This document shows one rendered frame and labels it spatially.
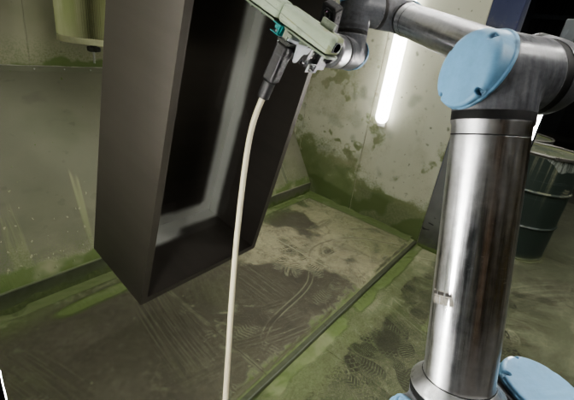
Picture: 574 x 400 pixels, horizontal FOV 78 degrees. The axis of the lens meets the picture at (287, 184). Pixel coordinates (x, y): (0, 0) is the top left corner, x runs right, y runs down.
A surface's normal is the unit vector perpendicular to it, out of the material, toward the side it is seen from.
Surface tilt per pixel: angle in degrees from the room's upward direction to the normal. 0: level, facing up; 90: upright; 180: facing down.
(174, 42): 90
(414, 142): 90
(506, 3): 90
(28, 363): 0
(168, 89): 90
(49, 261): 57
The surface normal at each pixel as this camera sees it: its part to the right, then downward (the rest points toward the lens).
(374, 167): -0.63, 0.22
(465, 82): -0.94, -0.15
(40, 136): 0.72, -0.22
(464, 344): -0.49, 0.08
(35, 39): 0.77, 0.33
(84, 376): 0.13, -0.92
